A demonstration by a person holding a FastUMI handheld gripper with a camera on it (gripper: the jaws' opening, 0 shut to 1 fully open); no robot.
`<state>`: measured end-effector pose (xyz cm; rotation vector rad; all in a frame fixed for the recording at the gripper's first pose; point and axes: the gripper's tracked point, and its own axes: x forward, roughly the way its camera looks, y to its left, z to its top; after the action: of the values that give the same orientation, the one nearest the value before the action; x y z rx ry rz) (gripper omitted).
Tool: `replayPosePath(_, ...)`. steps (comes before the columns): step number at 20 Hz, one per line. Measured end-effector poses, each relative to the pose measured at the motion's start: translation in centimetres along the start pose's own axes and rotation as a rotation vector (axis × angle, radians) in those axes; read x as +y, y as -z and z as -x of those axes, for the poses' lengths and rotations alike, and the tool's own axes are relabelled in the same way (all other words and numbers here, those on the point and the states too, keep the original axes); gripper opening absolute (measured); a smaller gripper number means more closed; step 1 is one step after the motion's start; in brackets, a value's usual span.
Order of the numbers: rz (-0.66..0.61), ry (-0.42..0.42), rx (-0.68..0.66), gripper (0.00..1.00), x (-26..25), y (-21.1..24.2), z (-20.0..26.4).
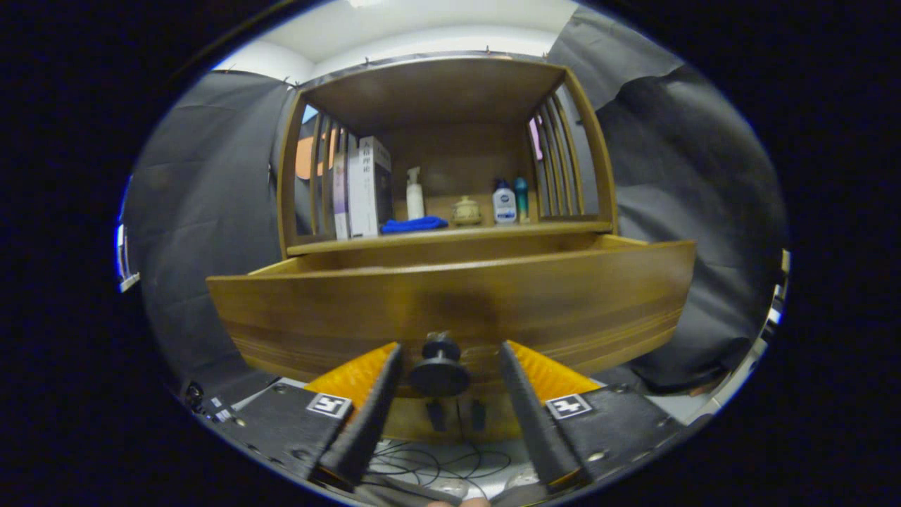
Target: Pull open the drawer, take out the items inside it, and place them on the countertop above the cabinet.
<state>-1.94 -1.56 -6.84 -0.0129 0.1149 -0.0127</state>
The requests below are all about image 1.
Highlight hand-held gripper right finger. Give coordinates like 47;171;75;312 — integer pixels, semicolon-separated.
498;340;689;492

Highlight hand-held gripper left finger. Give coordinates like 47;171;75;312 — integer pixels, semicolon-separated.
229;342;405;490

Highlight black round drawer knob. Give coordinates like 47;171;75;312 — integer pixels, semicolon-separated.
410;331;471;397

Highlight wooden drawer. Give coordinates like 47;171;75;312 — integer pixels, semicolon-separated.
206;234;697;401

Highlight wooden cabinet door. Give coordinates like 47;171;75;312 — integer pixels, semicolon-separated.
386;396;460;443
458;396;525;442

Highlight wooden countertop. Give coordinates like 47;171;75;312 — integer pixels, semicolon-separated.
287;220;613;256

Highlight wooden cabinet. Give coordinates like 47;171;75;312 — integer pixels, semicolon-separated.
276;55;619;444

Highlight blue folded cloth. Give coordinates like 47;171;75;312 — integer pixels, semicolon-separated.
381;215;449;234

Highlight white bottle with blue cap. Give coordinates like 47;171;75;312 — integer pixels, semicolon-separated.
492;180;518;225

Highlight thin purple book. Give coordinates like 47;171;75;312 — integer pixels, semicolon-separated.
332;151;351;240

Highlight beige lidded teacup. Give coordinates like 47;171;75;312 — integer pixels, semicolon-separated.
451;196;483;226

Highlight white pump bottle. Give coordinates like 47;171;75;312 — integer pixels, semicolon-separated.
406;167;426;221

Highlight thick white book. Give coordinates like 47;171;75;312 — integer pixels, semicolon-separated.
348;137;393;239

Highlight thin black cables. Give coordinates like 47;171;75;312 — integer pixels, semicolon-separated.
366;398;515;494

